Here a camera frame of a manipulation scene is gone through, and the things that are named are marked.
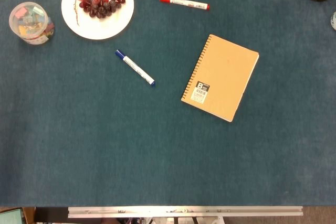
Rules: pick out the red grape bunch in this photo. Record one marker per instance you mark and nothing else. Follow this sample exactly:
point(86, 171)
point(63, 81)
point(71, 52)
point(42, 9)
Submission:
point(101, 4)

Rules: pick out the white round plate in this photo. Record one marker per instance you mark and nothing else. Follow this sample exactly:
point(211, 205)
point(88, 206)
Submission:
point(105, 26)

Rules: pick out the aluminium profile rail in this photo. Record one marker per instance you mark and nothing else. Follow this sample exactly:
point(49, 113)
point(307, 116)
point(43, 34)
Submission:
point(183, 211)

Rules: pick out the clear jar of binder clips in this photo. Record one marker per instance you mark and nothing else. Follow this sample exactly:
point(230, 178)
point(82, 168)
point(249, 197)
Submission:
point(31, 23)

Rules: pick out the white and blue bottle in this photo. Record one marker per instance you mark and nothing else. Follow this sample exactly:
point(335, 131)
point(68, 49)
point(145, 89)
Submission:
point(333, 21)

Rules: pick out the kraft spiral notebook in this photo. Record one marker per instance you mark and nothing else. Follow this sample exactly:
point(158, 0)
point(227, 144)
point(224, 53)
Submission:
point(223, 74)

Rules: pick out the teal felt table mat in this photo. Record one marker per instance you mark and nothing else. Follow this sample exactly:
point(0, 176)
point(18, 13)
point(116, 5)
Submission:
point(105, 142)

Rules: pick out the green screen device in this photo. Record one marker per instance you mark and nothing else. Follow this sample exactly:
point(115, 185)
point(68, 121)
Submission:
point(10, 216)

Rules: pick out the red whiteboard marker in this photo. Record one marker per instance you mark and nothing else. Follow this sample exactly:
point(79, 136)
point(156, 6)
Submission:
point(185, 2)

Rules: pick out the blue whiteboard marker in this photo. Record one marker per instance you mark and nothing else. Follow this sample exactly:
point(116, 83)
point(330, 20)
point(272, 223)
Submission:
point(135, 68)

